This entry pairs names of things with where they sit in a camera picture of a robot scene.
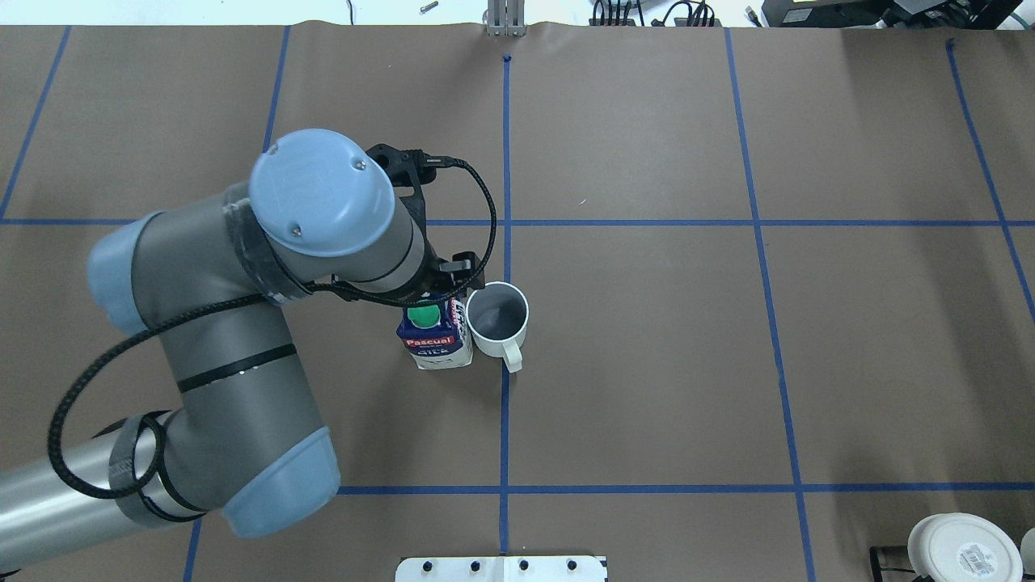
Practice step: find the aluminium frame post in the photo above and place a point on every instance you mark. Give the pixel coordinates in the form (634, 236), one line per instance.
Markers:
(505, 18)

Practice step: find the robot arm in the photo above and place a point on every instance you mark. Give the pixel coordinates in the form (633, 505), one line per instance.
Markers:
(318, 214)

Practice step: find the black monitor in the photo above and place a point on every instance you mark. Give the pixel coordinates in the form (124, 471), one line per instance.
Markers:
(968, 15)

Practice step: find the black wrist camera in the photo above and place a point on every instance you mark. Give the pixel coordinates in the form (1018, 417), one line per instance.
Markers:
(409, 168)

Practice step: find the blue white milk carton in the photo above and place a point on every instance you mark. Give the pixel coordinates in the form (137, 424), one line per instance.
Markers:
(437, 336)

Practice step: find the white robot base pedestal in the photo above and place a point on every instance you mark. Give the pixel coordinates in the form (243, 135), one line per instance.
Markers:
(504, 568)

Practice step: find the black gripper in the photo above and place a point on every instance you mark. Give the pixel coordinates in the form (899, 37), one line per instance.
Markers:
(458, 267)

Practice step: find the black power strip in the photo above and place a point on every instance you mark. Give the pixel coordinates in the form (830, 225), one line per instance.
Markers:
(654, 14)

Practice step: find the black wire mug rack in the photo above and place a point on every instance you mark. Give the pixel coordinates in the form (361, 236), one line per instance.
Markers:
(890, 563)

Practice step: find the white mug with handle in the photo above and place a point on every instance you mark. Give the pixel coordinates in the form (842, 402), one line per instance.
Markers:
(498, 316)

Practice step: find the white mug rack near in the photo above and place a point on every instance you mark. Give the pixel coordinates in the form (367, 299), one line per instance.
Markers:
(960, 546)

